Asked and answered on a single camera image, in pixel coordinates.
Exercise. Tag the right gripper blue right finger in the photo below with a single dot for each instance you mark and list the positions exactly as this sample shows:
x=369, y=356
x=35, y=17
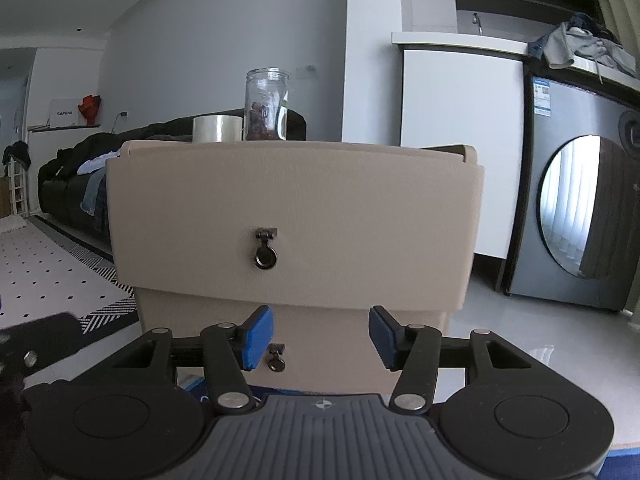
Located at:
x=411, y=350

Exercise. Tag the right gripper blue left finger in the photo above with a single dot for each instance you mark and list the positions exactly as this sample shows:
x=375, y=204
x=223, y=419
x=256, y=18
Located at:
x=229, y=350

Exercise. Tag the black top drawer ring handle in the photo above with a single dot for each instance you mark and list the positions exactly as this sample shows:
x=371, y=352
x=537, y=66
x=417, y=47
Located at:
x=265, y=257

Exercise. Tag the black drawer ring handle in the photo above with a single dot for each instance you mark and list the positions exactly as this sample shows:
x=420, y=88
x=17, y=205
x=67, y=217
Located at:
x=265, y=257
x=275, y=360

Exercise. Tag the beige plastic drawer cabinet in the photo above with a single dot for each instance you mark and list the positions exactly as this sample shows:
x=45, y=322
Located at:
x=326, y=349

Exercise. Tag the white dotted floor rug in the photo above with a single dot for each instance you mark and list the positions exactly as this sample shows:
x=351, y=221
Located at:
x=43, y=273

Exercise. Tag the black leather sofa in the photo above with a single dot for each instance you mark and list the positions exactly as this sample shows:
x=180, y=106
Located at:
x=152, y=178

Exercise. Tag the clothes pile on sofa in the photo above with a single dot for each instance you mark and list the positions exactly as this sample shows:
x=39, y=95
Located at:
x=95, y=169

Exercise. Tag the silver washing machine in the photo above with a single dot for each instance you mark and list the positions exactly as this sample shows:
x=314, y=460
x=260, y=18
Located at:
x=576, y=228

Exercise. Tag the clear tape roll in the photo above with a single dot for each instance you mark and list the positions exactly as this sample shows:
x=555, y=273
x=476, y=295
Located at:
x=217, y=129

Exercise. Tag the white box on shelf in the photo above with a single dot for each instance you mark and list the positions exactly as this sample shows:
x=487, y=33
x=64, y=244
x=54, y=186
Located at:
x=64, y=113

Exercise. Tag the red object on shelf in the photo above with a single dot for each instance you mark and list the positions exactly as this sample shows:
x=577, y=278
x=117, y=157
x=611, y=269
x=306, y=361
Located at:
x=89, y=108

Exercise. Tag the glass jar with dried fruit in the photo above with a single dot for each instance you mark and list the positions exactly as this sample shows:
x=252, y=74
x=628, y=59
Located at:
x=266, y=104

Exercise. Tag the white cabinet under counter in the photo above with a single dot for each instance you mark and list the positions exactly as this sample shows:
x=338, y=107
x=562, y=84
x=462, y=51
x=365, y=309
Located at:
x=455, y=98

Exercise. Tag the white countertop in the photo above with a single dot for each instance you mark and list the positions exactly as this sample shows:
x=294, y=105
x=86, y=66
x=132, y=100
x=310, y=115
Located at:
x=501, y=48

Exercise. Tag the chrome faucet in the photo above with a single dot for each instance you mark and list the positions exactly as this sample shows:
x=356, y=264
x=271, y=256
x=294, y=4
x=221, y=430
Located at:
x=478, y=23

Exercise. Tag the grey clothes on counter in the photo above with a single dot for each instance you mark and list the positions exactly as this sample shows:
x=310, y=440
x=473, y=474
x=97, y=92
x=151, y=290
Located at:
x=582, y=37

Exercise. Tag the black bottom drawer ring handle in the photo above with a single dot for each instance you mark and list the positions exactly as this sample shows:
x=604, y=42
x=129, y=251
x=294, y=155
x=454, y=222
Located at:
x=275, y=360

